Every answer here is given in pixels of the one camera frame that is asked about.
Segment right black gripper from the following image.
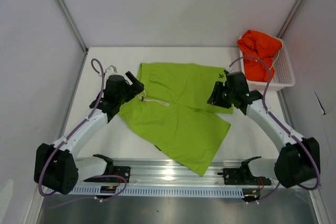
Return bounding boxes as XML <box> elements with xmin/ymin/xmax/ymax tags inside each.
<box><xmin>207</xmin><ymin>81</ymin><xmax>236</xmax><ymax>109</ymax></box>

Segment lime green shorts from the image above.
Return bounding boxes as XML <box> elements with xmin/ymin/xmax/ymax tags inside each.
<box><xmin>119</xmin><ymin>62</ymin><xmax>233</xmax><ymax>176</ymax></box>

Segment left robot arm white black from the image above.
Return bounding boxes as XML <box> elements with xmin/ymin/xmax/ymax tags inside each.
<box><xmin>34</xmin><ymin>72</ymin><xmax>144</xmax><ymax>197</ymax></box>

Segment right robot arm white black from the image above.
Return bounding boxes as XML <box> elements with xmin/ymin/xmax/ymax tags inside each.
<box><xmin>208</xmin><ymin>71</ymin><xmax>320</xmax><ymax>189</ymax></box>

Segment orange shorts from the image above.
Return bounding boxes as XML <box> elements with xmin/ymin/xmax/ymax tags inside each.
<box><xmin>237</xmin><ymin>30</ymin><xmax>283</xmax><ymax>82</ymax></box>

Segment white plastic basket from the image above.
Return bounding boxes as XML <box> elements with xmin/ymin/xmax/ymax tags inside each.
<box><xmin>240</xmin><ymin>36</ymin><xmax>296</xmax><ymax>92</ymax></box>

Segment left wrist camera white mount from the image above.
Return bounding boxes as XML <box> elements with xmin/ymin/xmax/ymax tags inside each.
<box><xmin>103</xmin><ymin>65</ymin><xmax>118</xmax><ymax>77</ymax></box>

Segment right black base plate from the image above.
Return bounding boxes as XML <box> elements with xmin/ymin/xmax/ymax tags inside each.
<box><xmin>217</xmin><ymin>167</ymin><xmax>272</xmax><ymax>186</ymax></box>

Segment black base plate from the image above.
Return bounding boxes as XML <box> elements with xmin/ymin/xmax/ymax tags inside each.
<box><xmin>217</xmin><ymin>167</ymin><xmax>272</xmax><ymax>186</ymax></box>
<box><xmin>104</xmin><ymin>166</ymin><xmax>131</xmax><ymax>183</ymax></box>

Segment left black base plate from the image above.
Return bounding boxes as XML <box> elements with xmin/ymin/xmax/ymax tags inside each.
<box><xmin>104</xmin><ymin>166</ymin><xmax>131</xmax><ymax>183</ymax></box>

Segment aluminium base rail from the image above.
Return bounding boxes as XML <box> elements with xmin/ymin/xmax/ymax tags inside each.
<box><xmin>76</xmin><ymin>158</ymin><xmax>321</xmax><ymax>189</ymax></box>

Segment white slotted cable duct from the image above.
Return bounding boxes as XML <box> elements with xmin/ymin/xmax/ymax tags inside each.
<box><xmin>70</xmin><ymin>185</ymin><xmax>244</xmax><ymax>198</ymax></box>

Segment left aluminium corner post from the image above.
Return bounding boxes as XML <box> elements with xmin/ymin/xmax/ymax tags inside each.
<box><xmin>55</xmin><ymin>0</ymin><xmax>88</xmax><ymax>54</ymax></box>

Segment aluminium corner post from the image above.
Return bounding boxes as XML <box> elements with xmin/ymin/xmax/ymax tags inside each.
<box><xmin>277</xmin><ymin>0</ymin><xmax>306</xmax><ymax>38</ymax></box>
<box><xmin>55</xmin><ymin>0</ymin><xmax>88</xmax><ymax>54</ymax></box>

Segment right aluminium corner post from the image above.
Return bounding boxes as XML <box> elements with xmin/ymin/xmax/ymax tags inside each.
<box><xmin>277</xmin><ymin>0</ymin><xmax>306</xmax><ymax>38</ymax></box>

